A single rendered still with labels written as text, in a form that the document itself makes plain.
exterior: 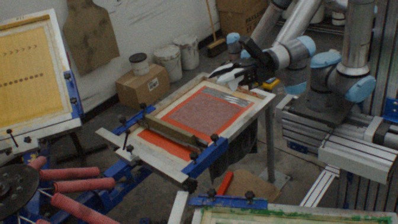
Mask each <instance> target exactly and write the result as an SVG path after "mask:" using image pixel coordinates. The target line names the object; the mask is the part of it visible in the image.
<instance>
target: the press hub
mask: <svg viewBox="0 0 398 224"><path fill-rule="evenodd" d="M39 185H40V175H39V173H38V171H37V170H36V169H35V168H34V167H32V166H30V165H24V164H17V165H9V166H5V167H2V168H0V222H1V221H3V224H18V220H17V217H16V216H14V214H17V212H18V211H19V213H20V216H22V217H25V218H27V219H29V220H30V221H33V222H35V223H36V222H37V220H39V219H44V220H46V221H47V222H49V223H50V221H49V219H50V218H51V217H53V216H54V215H55V214H56V213H57V212H59V211H60V210H61V209H60V208H59V207H56V206H54V205H52V204H41V205H40V215H36V214H34V213H32V212H31V211H30V210H28V209H25V205H26V204H27V203H28V202H29V201H31V199H32V198H33V196H34V195H35V193H36V191H37V190H38V188H39ZM20 221H21V224H31V223H29V222H27V221H25V220H23V219H22V218H20ZM61 224H78V220H77V218H76V216H75V215H70V216H69V217H68V218H67V219H66V220H64V221H63V222H62V223H61Z"/></svg>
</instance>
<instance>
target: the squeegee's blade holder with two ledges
mask: <svg viewBox="0 0 398 224"><path fill-rule="evenodd" d="M149 130H151V131H153V132H155V133H159V134H160V135H162V136H164V137H166V138H168V139H170V140H173V141H175V142H177V143H179V144H181V145H183V146H185V147H186V148H187V147H188V146H187V144H186V143H184V142H181V141H179V140H177V139H175V138H172V136H169V135H167V134H164V133H162V132H160V131H158V130H155V129H154V128H152V127H150V128H149Z"/></svg>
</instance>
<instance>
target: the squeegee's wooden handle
mask: <svg viewBox="0 0 398 224"><path fill-rule="evenodd" d="M145 119H146V123H148V125H149V127H152V128H154V129H155V130H158V131H160V132H162V133H164V134H167V135H169V136H172V138H175V139H177V140H179V141H181V142H184V143H186V142H188V143H190V144H192V145H193V146H196V141H195V135H194V134H192V133H190V132H187V131H185V130H183V129H181V128H179V127H176V126H174V125H171V124H169V123H167V122H165V121H163V120H161V119H159V118H156V117H153V116H151V115H146V116H145Z"/></svg>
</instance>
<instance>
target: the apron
mask: <svg viewBox="0 0 398 224"><path fill-rule="evenodd" d="M67 5H68V18H67V20H66V22H65V24H64V25H63V33H64V35H65V39H66V41H67V44H68V47H69V48H70V51H71V54H72V56H73V59H74V62H75V65H76V66H77V69H78V72H79V74H80V76H82V75H83V74H85V73H88V72H91V71H93V70H94V69H95V68H97V67H98V66H100V65H104V64H108V63H110V61H111V60H112V59H113V58H115V57H119V56H120V54H119V51H118V46H117V40H116V37H115V33H114V29H113V27H112V24H111V20H110V16H109V13H108V10H106V9H105V8H104V7H101V6H98V5H96V4H95V3H94V2H93V1H92V0H67Z"/></svg>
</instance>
